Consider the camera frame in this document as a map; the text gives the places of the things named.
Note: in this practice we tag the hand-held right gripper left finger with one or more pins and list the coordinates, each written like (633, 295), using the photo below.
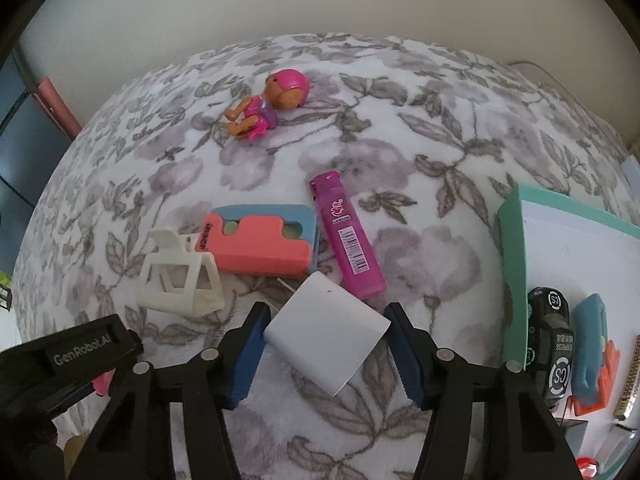
(248, 360)

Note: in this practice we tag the orange and blue foam block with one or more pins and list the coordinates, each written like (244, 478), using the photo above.
(260, 247)

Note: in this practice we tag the dark furniture panel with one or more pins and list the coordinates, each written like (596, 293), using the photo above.
(20, 135)

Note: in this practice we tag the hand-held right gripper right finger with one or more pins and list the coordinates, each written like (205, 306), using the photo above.
(407, 360)

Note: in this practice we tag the green object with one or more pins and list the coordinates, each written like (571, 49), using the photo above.
(4, 278)

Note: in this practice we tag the pink roll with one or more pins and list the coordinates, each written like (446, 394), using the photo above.
(57, 102)

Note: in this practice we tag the white charger adapter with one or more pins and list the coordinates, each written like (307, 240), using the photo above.
(325, 335)

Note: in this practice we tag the pink lighter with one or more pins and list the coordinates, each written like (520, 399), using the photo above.
(347, 240)

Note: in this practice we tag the blue block with orange piece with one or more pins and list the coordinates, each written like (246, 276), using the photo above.
(590, 345)

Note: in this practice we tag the orange toy boat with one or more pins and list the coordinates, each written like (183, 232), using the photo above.
(607, 375)

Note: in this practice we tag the red bottle with clear cap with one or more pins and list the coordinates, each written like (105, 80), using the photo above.
(587, 467)

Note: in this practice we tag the black charger adapter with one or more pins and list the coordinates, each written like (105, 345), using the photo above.
(575, 424)

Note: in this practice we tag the gold and black patterned lighter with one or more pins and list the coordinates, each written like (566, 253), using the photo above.
(629, 390)

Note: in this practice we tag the black toy car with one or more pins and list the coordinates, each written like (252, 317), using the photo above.
(552, 320)

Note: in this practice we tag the white plastic frame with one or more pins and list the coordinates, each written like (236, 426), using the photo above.
(167, 241)

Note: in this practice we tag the floral blanket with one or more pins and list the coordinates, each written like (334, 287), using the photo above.
(400, 160)

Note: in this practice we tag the white tray with teal rim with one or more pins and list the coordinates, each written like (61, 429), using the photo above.
(560, 245)

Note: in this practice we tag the pink helmet doll toy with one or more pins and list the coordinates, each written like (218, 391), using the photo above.
(287, 87)

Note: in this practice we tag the pink plastic piece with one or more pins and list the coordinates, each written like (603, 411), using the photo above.
(102, 385)

